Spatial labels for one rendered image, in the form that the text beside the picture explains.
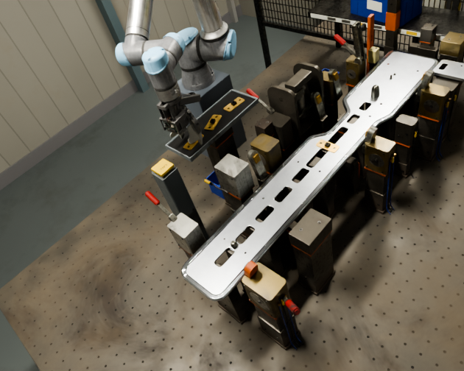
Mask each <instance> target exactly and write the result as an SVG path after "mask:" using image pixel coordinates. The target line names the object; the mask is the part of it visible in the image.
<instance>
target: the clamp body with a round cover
mask: <svg viewBox="0 0 464 371"><path fill-rule="evenodd" d="M250 146H251V149H252V150H256V151H258V153H259V155H260V158H261V160H262V163H263V164H264V167H265V169H266V172H267V174H268V175H269V176H270V175H271V174H272V173H273V172H274V171H275V170H276V169H277V168H278V167H279V166H280V165H281V164H282V163H283V159H282V155H281V148H280V144H279V140H278V139H276V138H273V137H271V136H268V135H266V134H264V133H261V134H260V135H258V136H257V137H256V138H255V139H254V140H253V141H252V142H251V143H250ZM275 201H277V202H282V197H281V194H279V195H278V196H277V197H276V198H275Z"/></svg>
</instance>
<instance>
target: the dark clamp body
mask: <svg viewBox="0 0 464 371"><path fill-rule="evenodd" d="M266 119H267V120H270V121H272V122H273V128H274V132H275V135H274V138H276V139H278V140H279V144H280V148H281V155H282V159H283V162H284V161H285V160H286V159H287V158H288V157H289V156H290V155H291V154H292V153H293V152H294V150H293V145H292V143H293V142H294V141H295V140H294V138H293V132H292V123H291V118H290V117H289V116H285V115H283V114H281V113H277V112H274V113H273V114H270V115H269V116H268V117H266Z"/></svg>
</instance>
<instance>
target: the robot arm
mask: <svg viewBox="0 0 464 371"><path fill-rule="evenodd" d="M192 3H193V5H194V8H195V11H196V14H197V17H198V19H199V22H200V26H201V27H202V29H201V30H200V32H198V30H197V29H196V28H194V27H189V28H186V29H183V30H181V31H180V32H179V33H174V32H170V33H168V34H166V35H165V36H164V37H163V39H160V40H149V36H150V24H151V17H152V5H153V0H130V3H129V9H128V15H127V27H126V33H125V40H124V42H122V43H119V44H118V45H117V47H116V51H115V52H116V59H117V60H118V62H119V63H120V65H122V66H132V67H135V66H144V68H145V70H146V72H147V74H148V76H149V78H150V81H151V83H152V86H153V88H154V90H155V92H156V95H157V97H158V99H159V100H160V102H159V103H158V104H157V105H156V106H157V108H158V110H159V113H160V114H161V117H160V118H159V119H160V122H161V124H162V126H163V128H164V130H167V131H169V132H171V134H170V138H172V137H174V136H175V135H177V134H178V135H179V136H180V137H181V139H183V137H184V135H185V133H184V131H185V130H186V129H187V130H188V132H189V139H188V142H189V143H190V144H193V143H194V142H195V141H198V142H199V143H200V145H202V144H203V137H202V133H201V129H200V125H199V123H198V121H197V120H196V118H195V117H194V115H193V114H192V113H191V111H190V109H188V108H187V107H186V106H185V105H187V104H191V103H195V102H200V94H196V93H194V92H191V93H185V94H181V92H180V87H179V85H178V83H177V79H176V77H175V73H174V69H175V66H176V65H177V63H178V62H179V64H180V67H181V70H182V83H183V87H184V88H185V89H186V90H188V91H199V90H202V89H204V88H207V87H208V86H209V85H211V84H212V83H213V82H214V80H215V74H214V71H213V69H212V68H211V67H210V65H209V64H208V63H207V61H218V60H223V61H225V60H231V59H233V57H234V55H235V53H236V33H235V31H234V30H233V29H229V28H228V25H227V24H226V23H225V22H224V21H222V18H221V15H220V12H219V8H218V5H217V1H216V0H192ZM162 121H163V122H164V125H165V126H164V125H163V123H162ZM189 123H190V125H188V124H189ZM187 125H188V126H187ZM186 127H187V128H186Z"/></svg>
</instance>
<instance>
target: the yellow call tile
mask: <svg viewBox="0 0 464 371"><path fill-rule="evenodd" d="M173 167H175V166H174V164H173V163H170V162H169V161H167V160H165V159H162V160H160V161H159V162H158V163H157V164H156V165H154V166H153V167H152V168H151V170H152V171H153V172H155V173H156V174H158V175H160V176H161V177H163V176H164V175H165V174H166V173H167V172H169V171H170V170H171V169H172V168H173Z"/></svg>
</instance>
